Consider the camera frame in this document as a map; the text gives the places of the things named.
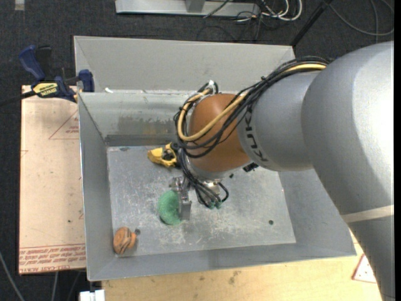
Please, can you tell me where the orange striped ball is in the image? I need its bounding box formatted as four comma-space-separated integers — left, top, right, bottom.
112, 226, 138, 255

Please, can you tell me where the brown cardboard board red print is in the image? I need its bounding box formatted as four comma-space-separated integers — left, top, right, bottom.
18, 84, 88, 276

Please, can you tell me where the grey metal bin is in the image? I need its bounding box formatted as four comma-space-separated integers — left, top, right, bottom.
73, 35, 358, 282

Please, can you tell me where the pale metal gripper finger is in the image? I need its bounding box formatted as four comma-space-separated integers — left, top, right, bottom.
169, 176, 190, 201
179, 198, 192, 222

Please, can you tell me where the yellow and black toy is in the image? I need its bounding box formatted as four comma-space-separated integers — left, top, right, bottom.
147, 142, 180, 169

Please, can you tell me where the green sponge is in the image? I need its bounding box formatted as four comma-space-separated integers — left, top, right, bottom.
157, 189, 183, 226

